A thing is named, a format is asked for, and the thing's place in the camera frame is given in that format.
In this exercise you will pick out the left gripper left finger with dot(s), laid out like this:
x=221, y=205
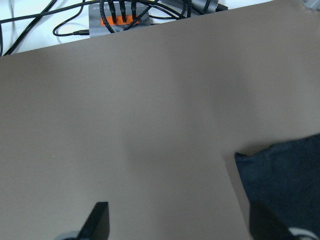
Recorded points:
x=97, y=225

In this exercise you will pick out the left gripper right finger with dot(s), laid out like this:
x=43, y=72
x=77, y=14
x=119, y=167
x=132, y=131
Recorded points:
x=264, y=224

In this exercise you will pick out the black t-shirt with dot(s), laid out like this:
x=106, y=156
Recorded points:
x=285, y=177

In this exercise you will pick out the grey USB hub orange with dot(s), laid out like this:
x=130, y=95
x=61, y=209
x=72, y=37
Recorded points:
x=98, y=28

